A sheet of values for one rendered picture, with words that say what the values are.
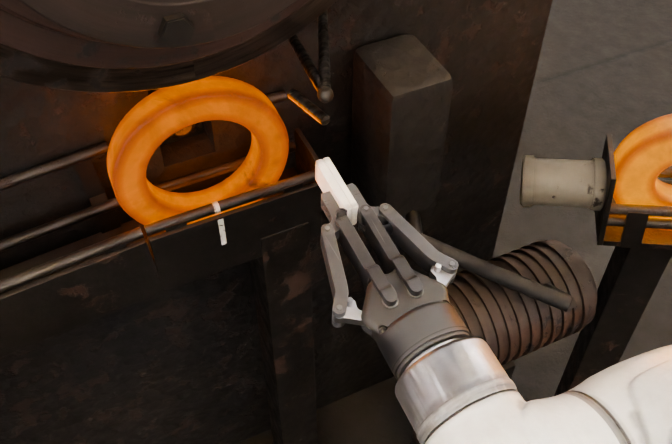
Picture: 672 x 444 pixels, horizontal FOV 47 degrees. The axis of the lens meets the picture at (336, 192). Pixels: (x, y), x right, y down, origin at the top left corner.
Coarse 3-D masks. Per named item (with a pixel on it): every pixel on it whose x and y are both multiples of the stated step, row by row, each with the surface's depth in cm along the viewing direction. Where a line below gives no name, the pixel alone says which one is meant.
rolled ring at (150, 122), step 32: (160, 96) 72; (192, 96) 72; (224, 96) 73; (256, 96) 76; (128, 128) 72; (160, 128) 73; (256, 128) 78; (128, 160) 74; (256, 160) 82; (128, 192) 76; (160, 192) 81; (192, 192) 84; (224, 192) 84
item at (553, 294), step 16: (416, 224) 92; (432, 240) 91; (448, 256) 91; (464, 256) 92; (480, 272) 92; (496, 272) 92; (512, 272) 92; (512, 288) 92; (528, 288) 91; (544, 288) 91; (560, 304) 91
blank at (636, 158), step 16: (640, 128) 82; (656, 128) 80; (624, 144) 84; (640, 144) 81; (656, 144) 80; (624, 160) 83; (640, 160) 82; (656, 160) 82; (624, 176) 84; (640, 176) 84; (656, 176) 83; (624, 192) 86; (640, 192) 85; (656, 192) 85
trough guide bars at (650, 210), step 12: (660, 180) 90; (612, 204) 85; (624, 204) 85; (612, 216) 87; (624, 216) 87; (636, 216) 85; (648, 216) 85; (660, 216) 85; (624, 228) 87; (636, 228) 86; (660, 228) 86; (624, 240) 88; (636, 240) 88
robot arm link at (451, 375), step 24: (432, 360) 61; (456, 360) 61; (480, 360) 61; (408, 384) 62; (432, 384) 60; (456, 384) 60; (480, 384) 60; (504, 384) 60; (408, 408) 62; (432, 408) 60; (456, 408) 59
